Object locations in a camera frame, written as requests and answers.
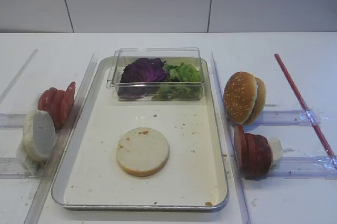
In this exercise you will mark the white bun bottom slice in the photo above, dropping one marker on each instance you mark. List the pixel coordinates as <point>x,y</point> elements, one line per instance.
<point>142,152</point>

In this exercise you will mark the green lettuce leaves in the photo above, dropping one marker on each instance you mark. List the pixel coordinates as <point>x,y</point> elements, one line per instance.
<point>185,83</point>

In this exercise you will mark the clear plastic lettuce container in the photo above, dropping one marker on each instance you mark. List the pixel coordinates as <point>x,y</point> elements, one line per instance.
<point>173,56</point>

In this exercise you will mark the front meat patty slice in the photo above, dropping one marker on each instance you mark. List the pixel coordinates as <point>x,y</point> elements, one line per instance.
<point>241,149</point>

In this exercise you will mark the meat patty slice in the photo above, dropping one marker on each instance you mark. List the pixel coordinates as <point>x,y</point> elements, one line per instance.
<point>250,160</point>
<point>241,149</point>
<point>256,155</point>
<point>264,155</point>

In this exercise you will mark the outermost tomato slice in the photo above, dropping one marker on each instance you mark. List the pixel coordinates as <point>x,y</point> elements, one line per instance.
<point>69,97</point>

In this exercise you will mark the rear meat patty slice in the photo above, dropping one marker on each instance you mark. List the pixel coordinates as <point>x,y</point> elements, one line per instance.
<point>264,155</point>

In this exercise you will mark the stacked tomato slices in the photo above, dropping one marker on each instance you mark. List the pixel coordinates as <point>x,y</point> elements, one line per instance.
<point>55,102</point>

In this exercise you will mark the clear tomato track upper left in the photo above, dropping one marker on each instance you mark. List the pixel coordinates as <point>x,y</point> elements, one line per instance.
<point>12,121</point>

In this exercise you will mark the purple cabbage leaf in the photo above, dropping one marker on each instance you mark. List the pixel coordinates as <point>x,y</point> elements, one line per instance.
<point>143,70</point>

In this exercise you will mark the sesame bun top front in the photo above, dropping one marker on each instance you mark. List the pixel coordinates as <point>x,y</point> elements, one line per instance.
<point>240,94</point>

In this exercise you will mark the bun top rear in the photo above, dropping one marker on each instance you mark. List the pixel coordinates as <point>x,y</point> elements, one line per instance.
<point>259,102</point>

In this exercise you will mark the clear bun track upper right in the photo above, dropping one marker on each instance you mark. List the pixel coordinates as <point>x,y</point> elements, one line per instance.
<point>291,118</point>

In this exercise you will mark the clear bun track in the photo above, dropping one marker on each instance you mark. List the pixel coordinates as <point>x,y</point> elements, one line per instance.
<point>291,118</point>
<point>12,169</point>

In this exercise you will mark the cream metal serving tray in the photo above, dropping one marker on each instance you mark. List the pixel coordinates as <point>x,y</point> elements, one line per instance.
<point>90,178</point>

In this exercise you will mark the clear far left strip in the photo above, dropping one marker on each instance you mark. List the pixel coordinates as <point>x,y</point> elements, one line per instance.
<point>18,75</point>

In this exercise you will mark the clear patty track lower right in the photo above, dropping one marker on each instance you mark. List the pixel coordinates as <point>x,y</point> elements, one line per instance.
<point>304,167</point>

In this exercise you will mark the red plastic strip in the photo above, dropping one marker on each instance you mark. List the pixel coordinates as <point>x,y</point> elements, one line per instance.
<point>306,109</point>

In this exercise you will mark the clear bun track lower left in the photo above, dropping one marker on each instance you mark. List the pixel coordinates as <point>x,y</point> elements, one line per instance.
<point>12,169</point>

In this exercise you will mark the clear rail right of tray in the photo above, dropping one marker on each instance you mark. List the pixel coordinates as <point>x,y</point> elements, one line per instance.
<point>245,216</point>

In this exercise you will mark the clear rail of tray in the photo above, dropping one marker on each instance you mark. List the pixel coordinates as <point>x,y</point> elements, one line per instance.
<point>245,216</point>
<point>50,169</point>

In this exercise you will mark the clear rail left of tray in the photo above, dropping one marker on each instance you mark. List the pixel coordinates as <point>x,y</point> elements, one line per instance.
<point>50,169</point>

